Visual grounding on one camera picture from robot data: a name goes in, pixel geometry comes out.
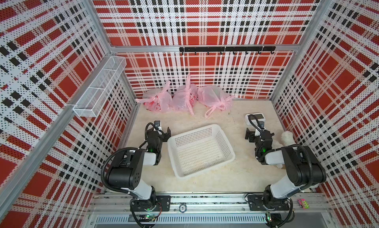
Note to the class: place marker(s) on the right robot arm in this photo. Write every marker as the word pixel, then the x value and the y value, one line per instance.
pixel 303 170

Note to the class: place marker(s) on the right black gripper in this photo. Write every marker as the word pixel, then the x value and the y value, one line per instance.
pixel 251 134

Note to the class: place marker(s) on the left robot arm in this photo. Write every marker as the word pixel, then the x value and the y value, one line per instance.
pixel 122 171

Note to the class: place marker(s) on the white wire wall shelf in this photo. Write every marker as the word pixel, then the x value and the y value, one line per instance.
pixel 106 76

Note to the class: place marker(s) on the white digital clock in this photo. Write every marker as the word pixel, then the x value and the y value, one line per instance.
pixel 254 117

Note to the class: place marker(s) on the pink plastic bag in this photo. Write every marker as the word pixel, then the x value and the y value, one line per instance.
pixel 157 100
pixel 214 98
pixel 185 97

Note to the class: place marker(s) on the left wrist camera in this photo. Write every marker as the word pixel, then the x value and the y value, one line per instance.
pixel 157 125

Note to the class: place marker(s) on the white plush teddy bear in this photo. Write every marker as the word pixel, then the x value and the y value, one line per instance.
pixel 287 139

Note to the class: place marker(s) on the white plastic basket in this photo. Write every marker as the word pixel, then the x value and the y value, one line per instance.
pixel 198 151

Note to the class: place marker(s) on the pink toy car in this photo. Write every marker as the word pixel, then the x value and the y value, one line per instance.
pixel 303 203

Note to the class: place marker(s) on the black hook rail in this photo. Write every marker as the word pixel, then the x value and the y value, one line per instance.
pixel 223 49

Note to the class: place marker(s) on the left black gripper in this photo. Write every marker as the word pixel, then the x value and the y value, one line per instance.
pixel 166 136

